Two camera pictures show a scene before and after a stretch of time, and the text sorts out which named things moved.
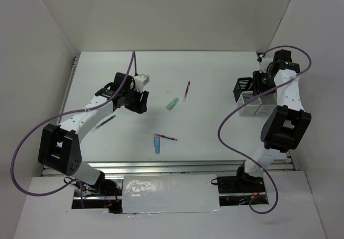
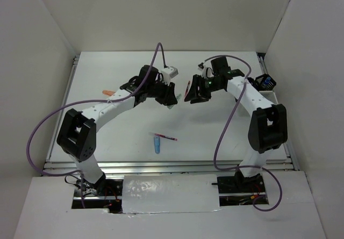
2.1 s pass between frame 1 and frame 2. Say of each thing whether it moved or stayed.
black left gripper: moved
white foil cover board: stayed
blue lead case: stayed
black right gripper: moved
